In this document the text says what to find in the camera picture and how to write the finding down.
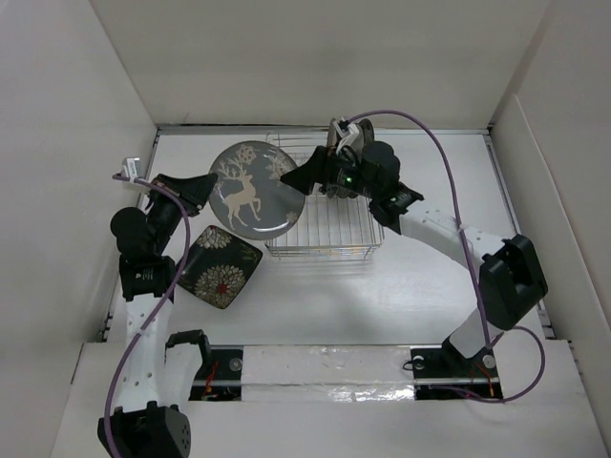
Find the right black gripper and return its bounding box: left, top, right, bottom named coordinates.
left=280, top=142, right=378, bottom=200

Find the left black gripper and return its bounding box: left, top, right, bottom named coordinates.
left=145, top=172, right=216, bottom=255

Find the cream plate tree branch print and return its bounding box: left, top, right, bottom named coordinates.
left=324, top=121, right=367, bottom=200

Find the grey reindeer round plate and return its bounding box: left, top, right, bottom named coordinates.
left=208, top=140, right=306, bottom=240

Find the round plate patterned dark rim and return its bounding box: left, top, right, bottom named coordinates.
left=358, top=118, right=375, bottom=145

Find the black floral square plate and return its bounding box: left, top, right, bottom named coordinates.
left=179, top=225, right=263, bottom=309

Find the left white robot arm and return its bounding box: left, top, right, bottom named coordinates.
left=97, top=172, right=218, bottom=457

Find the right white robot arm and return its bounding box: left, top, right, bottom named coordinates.
left=281, top=141, right=548, bottom=375

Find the wire dish rack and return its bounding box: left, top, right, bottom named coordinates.
left=263, top=131, right=386, bottom=261

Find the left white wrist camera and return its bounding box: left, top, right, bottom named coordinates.
left=119, top=157, right=142, bottom=183

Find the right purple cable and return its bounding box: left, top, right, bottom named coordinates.
left=341, top=109, right=549, bottom=405

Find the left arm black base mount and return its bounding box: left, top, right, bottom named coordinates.
left=189, top=345, right=243, bottom=402

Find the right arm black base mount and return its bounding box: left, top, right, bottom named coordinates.
left=401, top=346, right=503, bottom=401

